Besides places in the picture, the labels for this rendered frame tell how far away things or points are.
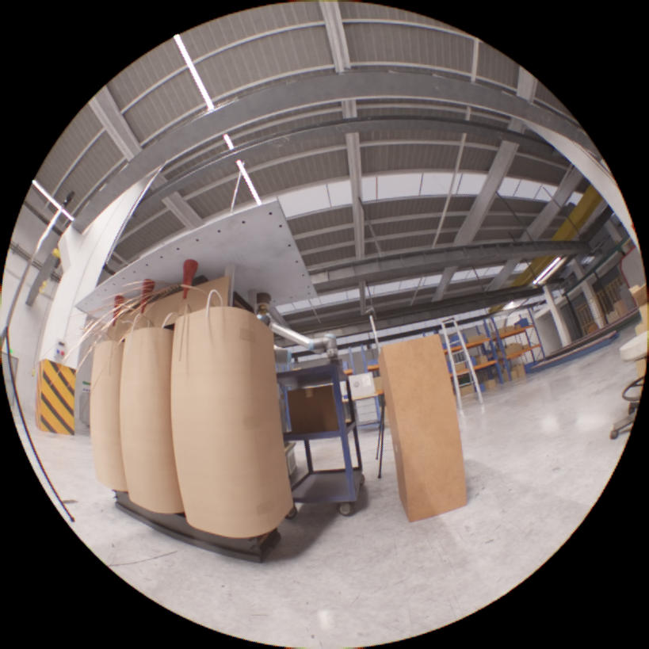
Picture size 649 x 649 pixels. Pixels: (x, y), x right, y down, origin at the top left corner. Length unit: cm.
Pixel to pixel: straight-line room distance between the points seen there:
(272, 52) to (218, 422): 951
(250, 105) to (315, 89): 103
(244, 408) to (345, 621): 79
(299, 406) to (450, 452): 93
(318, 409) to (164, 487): 99
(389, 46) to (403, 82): 567
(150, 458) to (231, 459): 45
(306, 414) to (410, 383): 69
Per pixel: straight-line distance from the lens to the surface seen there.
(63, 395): 610
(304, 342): 191
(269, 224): 94
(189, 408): 87
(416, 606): 83
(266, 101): 417
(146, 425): 111
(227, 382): 81
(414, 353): 112
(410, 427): 109
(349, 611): 84
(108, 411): 148
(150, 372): 112
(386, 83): 439
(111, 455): 150
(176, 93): 1023
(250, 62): 949
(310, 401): 145
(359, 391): 585
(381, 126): 685
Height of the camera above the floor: 66
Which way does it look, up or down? 22 degrees up
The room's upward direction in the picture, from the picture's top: 8 degrees counter-clockwise
